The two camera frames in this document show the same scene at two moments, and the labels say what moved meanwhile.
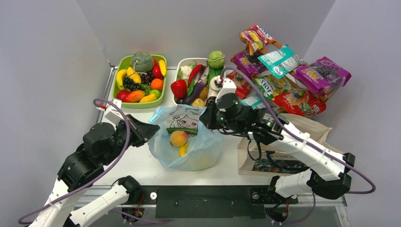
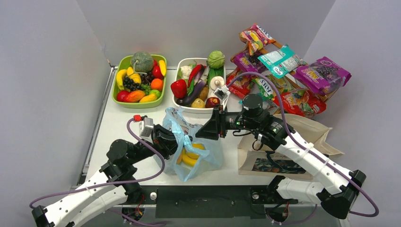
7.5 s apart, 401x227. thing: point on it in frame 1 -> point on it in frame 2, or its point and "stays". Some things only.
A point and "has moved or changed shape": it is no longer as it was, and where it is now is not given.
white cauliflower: x=186 y=72 stays
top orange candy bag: x=256 y=38 stays
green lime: x=157 y=92 stays
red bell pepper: x=179 y=88 stays
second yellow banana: x=120 y=74 stays
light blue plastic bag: x=205 y=146 has moved or changed shape
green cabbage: x=216 y=59 stays
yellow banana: x=182 y=149 -> x=187 y=158
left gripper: x=143 y=131 -> x=165 y=140
